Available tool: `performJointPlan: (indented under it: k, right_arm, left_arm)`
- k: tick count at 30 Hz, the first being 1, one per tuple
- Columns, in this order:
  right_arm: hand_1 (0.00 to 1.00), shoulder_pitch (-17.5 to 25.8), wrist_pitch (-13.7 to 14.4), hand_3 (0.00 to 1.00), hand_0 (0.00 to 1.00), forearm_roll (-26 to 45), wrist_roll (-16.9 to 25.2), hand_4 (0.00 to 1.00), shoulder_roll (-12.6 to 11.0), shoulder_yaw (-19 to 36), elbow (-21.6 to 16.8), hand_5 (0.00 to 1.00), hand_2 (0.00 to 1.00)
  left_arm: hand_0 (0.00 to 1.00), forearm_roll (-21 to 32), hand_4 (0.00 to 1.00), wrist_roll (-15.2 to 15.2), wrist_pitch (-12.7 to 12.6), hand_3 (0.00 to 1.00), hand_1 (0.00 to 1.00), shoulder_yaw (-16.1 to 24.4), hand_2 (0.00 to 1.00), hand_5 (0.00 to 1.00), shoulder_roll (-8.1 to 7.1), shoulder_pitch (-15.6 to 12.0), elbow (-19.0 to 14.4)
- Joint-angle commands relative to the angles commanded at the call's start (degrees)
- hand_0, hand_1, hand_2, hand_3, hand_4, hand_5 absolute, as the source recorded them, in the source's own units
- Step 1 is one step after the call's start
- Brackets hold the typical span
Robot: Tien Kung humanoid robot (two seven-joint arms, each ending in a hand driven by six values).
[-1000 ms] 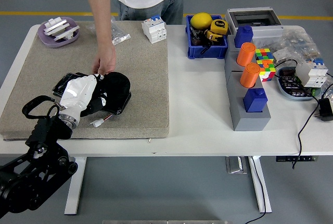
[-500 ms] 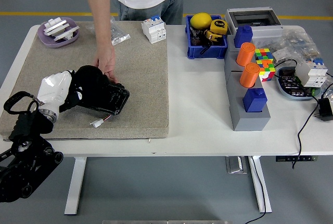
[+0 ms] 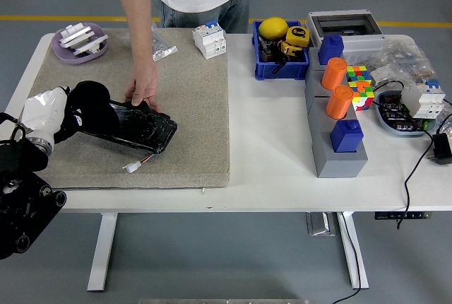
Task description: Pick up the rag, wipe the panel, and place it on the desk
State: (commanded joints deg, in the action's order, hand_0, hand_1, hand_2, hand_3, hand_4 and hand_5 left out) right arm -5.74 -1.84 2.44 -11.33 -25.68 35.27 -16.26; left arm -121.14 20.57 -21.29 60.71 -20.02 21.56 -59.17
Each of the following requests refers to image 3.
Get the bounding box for person's right hand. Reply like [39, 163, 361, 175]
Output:
[124, 62, 162, 114]

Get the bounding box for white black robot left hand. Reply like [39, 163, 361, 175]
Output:
[21, 86, 88, 146]

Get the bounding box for black glossy panel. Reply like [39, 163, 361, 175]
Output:
[79, 98, 179, 156]

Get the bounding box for white plug with red wires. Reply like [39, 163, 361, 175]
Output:
[122, 153, 156, 173]

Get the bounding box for black table control panel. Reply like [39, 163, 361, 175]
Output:
[374, 211, 432, 221]

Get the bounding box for clear bag of metal screws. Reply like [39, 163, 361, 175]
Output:
[118, 23, 179, 63]

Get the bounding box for grey-brown mat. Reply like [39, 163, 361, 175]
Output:
[0, 28, 232, 190]

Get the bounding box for yellow lemon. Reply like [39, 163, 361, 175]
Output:
[258, 16, 290, 40]

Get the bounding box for purple plastic dish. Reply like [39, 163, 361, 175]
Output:
[51, 23, 109, 65]

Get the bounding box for large yellow tape measure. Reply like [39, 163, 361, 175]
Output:
[285, 25, 311, 49]

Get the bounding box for small yellow tape measure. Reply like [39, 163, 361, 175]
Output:
[278, 40, 301, 58]

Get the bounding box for dark brown tool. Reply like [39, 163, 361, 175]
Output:
[258, 35, 280, 63]

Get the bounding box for blue plastic bin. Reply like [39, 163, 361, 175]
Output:
[251, 19, 311, 81]

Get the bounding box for blue block with knob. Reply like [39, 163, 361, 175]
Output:
[317, 33, 345, 66]
[330, 119, 364, 153]

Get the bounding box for orange cylinder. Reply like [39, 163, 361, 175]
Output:
[320, 57, 349, 91]
[325, 84, 355, 120]

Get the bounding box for white table leg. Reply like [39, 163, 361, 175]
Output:
[87, 211, 119, 293]
[335, 211, 370, 290]

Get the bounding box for clear bags of small parts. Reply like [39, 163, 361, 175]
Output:
[367, 37, 437, 88]

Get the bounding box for multicoloured puzzle cube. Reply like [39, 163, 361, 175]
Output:
[345, 65, 376, 112]

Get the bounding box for black electronic modules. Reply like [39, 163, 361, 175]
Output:
[380, 93, 428, 131]

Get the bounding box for light blue tray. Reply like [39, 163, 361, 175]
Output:
[374, 90, 441, 138]

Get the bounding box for grey block holder base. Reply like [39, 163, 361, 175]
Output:
[304, 59, 369, 179]

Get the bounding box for metal box under table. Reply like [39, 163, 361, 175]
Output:
[305, 211, 337, 237]

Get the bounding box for black power adapter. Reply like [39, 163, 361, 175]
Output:
[427, 132, 452, 166]

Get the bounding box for white plastic bracket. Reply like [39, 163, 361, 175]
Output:
[72, 33, 109, 57]
[59, 23, 95, 49]

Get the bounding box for white circuit breaker blue switch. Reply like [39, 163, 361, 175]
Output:
[191, 19, 227, 60]
[402, 79, 446, 119]

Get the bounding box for grey electrical enclosure box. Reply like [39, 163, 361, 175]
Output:
[305, 9, 386, 66]

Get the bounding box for black adapter cord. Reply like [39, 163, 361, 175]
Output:
[372, 80, 452, 230]

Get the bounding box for black floor cable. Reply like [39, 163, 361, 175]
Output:
[331, 211, 362, 304]

